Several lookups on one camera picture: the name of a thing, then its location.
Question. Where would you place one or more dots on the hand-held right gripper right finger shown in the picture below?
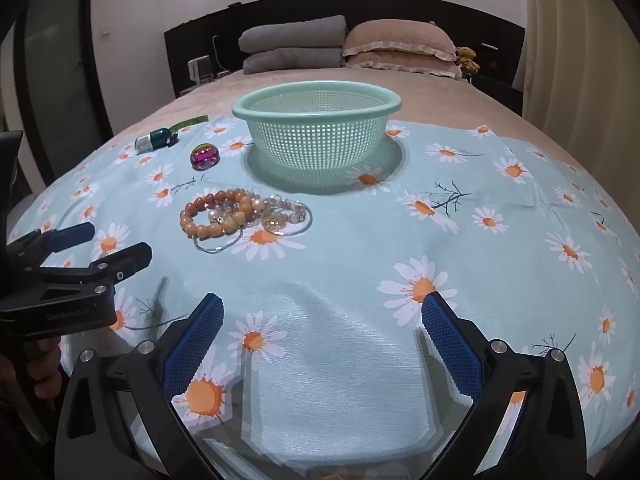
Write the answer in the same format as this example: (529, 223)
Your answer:
(450, 347)

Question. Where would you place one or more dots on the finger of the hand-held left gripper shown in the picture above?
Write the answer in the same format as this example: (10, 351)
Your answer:
(125, 257)
(75, 234)

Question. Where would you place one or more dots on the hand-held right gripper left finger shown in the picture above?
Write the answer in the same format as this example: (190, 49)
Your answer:
(195, 347)

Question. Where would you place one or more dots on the green plastic mesh basket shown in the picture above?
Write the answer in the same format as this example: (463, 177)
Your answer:
(320, 150)

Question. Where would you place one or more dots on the person's left hand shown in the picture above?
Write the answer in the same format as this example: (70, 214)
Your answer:
(42, 370)

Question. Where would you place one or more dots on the iridescent round gem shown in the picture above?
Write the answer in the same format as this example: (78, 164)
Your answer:
(204, 156)

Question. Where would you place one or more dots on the blue daisy print cloth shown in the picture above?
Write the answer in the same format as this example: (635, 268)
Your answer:
(350, 240)

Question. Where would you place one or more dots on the black framed glass door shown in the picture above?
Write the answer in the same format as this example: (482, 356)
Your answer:
(60, 70)

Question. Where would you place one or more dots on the beige bed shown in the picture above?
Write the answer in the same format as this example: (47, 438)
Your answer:
(200, 100)

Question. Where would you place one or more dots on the grey nightstand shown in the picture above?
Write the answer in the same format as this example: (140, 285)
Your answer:
(187, 91)

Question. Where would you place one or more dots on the white small appliance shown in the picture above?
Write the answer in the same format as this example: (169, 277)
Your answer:
(200, 70)

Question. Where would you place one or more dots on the black headboard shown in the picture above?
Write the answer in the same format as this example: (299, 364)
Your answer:
(200, 30)

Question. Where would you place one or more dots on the black nightstand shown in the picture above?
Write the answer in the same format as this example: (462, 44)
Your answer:
(495, 90)

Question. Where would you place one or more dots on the grey folded quilt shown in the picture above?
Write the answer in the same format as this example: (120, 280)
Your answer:
(295, 35)

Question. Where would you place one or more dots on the pink ruffled pillow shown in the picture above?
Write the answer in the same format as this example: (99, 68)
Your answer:
(400, 66)
(395, 35)

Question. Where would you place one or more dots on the brown teddy bear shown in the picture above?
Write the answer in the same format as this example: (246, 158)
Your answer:
(467, 59)

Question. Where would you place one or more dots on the cream curtain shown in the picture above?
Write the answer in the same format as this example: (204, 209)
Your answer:
(580, 60)

